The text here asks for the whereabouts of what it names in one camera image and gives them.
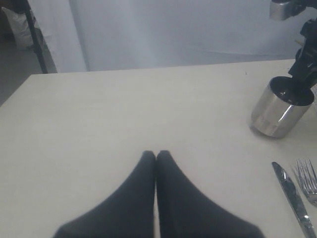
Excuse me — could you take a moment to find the stainless steel fork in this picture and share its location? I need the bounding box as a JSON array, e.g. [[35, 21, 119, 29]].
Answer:
[[295, 159, 317, 207]]

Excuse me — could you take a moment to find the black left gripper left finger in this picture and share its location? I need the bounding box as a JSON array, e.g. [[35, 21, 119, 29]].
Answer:
[[54, 151, 156, 238]]

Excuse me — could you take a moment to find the stainless steel table knife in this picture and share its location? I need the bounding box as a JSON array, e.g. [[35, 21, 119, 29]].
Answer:
[[271, 162, 317, 238]]

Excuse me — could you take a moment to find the black metal stand leg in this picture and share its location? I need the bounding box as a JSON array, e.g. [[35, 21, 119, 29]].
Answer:
[[22, 0, 48, 74]]

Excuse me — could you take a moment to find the stainless steel cup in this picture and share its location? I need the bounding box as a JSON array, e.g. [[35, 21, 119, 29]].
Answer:
[[251, 76, 315, 138]]

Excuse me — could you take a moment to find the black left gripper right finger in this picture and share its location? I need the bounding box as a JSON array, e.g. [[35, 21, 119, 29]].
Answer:
[[156, 151, 263, 238]]

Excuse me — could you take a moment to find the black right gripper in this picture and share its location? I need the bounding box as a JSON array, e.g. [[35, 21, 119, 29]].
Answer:
[[288, 19, 317, 87]]

